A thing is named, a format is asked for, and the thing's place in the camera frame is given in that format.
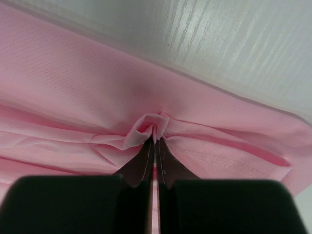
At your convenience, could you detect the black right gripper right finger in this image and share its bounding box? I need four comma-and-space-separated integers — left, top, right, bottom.
155, 139, 307, 234

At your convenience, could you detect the pink t shirt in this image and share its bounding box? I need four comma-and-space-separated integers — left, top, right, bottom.
0, 2, 312, 234

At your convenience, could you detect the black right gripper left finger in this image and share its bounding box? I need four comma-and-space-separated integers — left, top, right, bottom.
0, 140, 154, 234

